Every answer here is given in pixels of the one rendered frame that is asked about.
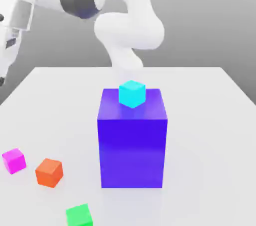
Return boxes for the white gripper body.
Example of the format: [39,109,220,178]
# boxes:
[0,47,20,91]

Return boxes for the small magenta cube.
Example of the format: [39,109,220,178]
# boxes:
[1,147,27,175]

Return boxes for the small orange cube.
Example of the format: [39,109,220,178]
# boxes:
[35,157,64,189]

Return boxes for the small cyan cube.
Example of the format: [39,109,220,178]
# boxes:
[118,79,147,109]

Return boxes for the small green cube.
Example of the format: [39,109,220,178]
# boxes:
[65,203,94,226]

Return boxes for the large purple box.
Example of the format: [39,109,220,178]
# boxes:
[97,88,168,189]

